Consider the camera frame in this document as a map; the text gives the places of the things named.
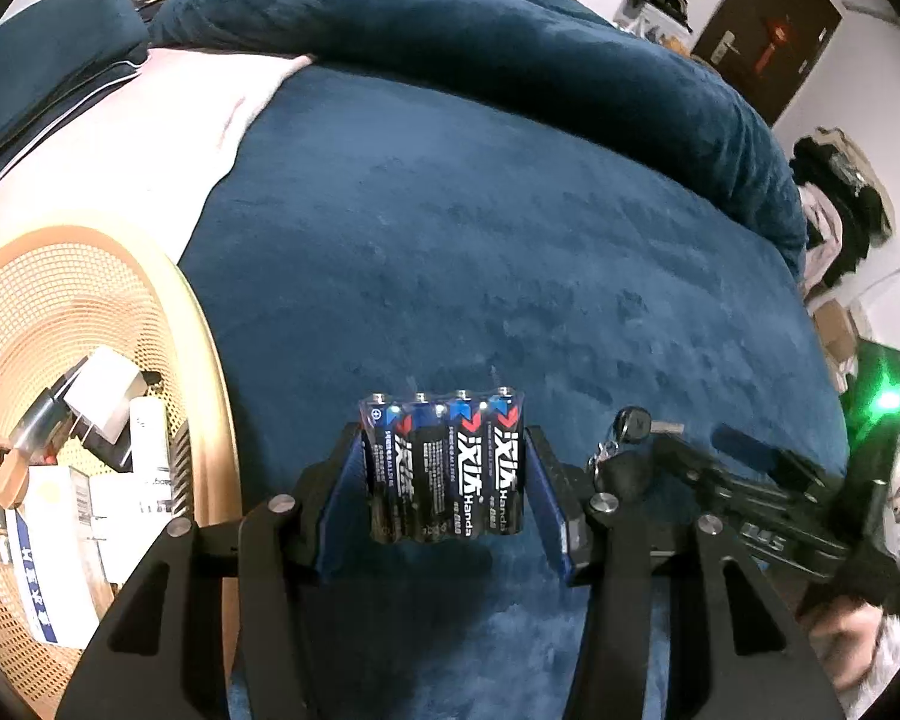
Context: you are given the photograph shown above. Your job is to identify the glass jar with metal lid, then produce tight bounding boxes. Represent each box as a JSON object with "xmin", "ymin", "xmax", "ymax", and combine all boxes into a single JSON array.
[{"xmin": 9, "ymin": 371, "xmax": 76, "ymax": 465}]

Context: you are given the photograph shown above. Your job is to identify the dark blue velvet blanket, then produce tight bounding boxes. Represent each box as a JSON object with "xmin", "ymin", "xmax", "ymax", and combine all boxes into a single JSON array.
[{"xmin": 149, "ymin": 0, "xmax": 854, "ymax": 720}]

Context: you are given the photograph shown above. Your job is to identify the orange plastic basket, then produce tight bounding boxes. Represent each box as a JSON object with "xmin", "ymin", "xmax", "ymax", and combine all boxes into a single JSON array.
[{"xmin": 0, "ymin": 223, "xmax": 242, "ymax": 720}]

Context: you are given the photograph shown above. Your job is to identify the pink blanket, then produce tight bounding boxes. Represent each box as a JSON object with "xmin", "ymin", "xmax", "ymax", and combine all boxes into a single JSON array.
[{"xmin": 0, "ymin": 49, "xmax": 312, "ymax": 260}]

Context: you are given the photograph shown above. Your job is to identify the white cylindrical bottle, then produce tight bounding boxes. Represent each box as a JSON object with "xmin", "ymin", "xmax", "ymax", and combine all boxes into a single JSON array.
[{"xmin": 128, "ymin": 397, "xmax": 173, "ymax": 515}]

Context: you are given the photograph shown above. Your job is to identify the brown door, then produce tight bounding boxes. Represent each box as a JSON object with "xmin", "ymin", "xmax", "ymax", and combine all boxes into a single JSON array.
[{"xmin": 692, "ymin": 0, "xmax": 841, "ymax": 124}]

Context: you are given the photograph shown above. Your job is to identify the white power adapter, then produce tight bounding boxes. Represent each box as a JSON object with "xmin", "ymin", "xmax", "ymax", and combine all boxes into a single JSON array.
[{"xmin": 63, "ymin": 346, "xmax": 149, "ymax": 444}]

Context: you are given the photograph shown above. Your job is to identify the white blue medicine box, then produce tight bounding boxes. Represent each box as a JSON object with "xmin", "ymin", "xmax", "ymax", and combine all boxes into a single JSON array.
[{"xmin": 6, "ymin": 465, "xmax": 115, "ymax": 650}]

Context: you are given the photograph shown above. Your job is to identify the dark blue pillow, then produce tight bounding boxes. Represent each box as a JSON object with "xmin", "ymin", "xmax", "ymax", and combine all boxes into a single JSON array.
[{"xmin": 0, "ymin": 0, "xmax": 149, "ymax": 151}]

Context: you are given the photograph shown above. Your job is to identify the pack of AA batteries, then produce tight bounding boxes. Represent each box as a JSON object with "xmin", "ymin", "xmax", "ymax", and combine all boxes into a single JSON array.
[{"xmin": 359, "ymin": 387, "xmax": 525, "ymax": 543}]

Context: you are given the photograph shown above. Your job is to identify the black key with ring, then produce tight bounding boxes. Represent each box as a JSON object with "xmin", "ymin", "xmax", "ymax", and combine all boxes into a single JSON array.
[{"xmin": 587, "ymin": 406, "xmax": 685, "ymax": 502}]

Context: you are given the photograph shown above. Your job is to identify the person's right hand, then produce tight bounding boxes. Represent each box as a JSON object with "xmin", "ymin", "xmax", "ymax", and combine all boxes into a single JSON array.
[{"xmin": 798, "ymin": 596, "xmax": 900, "ymax": 718}]

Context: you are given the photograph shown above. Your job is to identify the small jar with orange lid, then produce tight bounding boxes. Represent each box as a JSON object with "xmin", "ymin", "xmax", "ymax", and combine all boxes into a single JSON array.
[{"xmin": 0, "ymin": 449, "xmax": 30, "ymax": 511}]

